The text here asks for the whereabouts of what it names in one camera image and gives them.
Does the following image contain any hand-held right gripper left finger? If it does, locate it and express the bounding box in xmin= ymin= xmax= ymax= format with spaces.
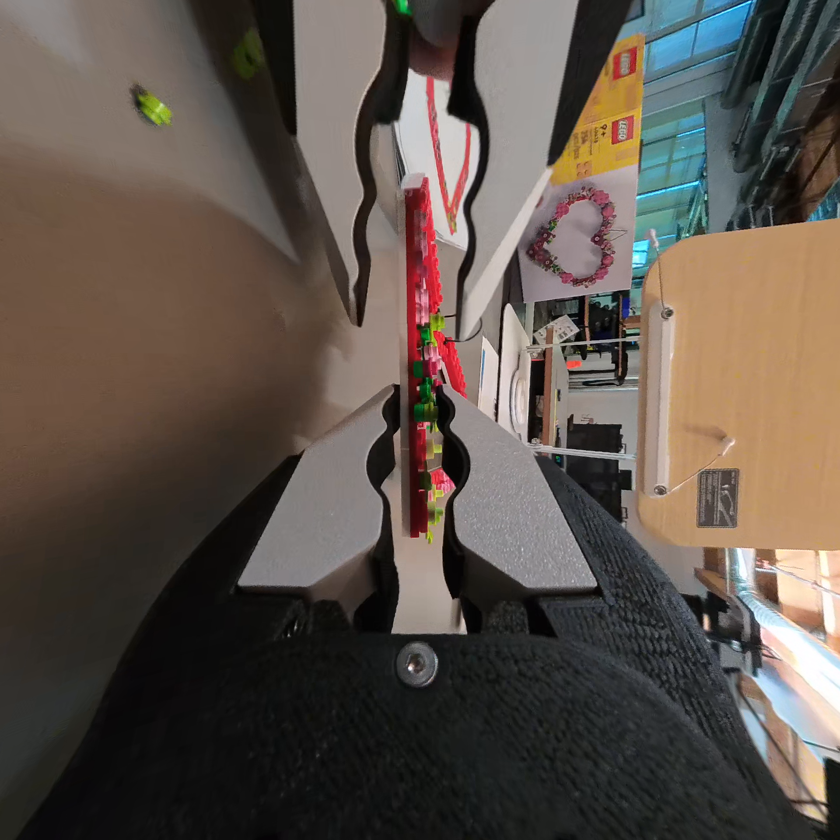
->
xmin=238 ymin=386 xmax=401 ymax=632

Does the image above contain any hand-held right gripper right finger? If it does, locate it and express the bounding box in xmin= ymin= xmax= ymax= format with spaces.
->
xmin=436 ymin=386 xmax=599 ymax=632

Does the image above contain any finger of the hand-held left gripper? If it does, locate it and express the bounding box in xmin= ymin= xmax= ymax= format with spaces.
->
xmin=449 ymin=0 xmax=580 ymax=341
xmin=293 ymin=0 xmax=411 ymax=327

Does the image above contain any red lego arc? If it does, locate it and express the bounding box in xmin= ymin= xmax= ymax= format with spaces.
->
xmin=436 ymin=331 xmax=469 ymax=399

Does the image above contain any red lego strip with flowers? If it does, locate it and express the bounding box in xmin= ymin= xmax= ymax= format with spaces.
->
xmin=399 ymin=172 xmax=460 ymax=546

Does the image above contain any yellow lego box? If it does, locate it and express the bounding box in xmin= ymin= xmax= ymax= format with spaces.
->
xmin=517 ymin=31 xmax=647 ymax=306

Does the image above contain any lime lego leaf piece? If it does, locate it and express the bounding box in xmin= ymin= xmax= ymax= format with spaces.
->
xmin=231 ymin=28 xmax=266 ymax=81

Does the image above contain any lime round lego piece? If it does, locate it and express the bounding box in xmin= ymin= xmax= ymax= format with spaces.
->
xmin=131 ymin=84 xmax=173 ymax=127

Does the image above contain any person's left hand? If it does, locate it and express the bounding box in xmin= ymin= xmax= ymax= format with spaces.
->
xmin=410 ymin=41 xmax=462 ymax=84

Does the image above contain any instruction booklet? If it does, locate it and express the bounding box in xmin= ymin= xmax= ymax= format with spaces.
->
xmin=392 ymin=69 xmax=475 ymax=253

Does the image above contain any cardboard sheet with label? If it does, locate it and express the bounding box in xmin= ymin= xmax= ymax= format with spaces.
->
xmin=478 ymin=336 xmax=501 ymax=421

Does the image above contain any white rounded tray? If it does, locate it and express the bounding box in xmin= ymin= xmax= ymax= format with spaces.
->
xmin=497 ymin=303 xmax=534 ymax=442

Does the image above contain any wooden panel with white handle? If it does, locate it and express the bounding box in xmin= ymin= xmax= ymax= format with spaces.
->
xmin=637 ymin=220 xmax=840 ymax=551

